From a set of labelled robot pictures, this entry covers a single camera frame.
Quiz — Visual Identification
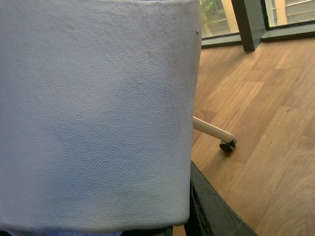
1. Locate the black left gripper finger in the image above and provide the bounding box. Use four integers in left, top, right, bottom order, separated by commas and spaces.
187, 162, 257, 236

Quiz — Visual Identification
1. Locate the light blue slipper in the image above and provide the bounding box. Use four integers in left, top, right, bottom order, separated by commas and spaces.
0, 0, 201, 234

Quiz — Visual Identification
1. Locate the white table leg with caster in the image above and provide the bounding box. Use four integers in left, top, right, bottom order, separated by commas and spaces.
192, 117, 237, 153

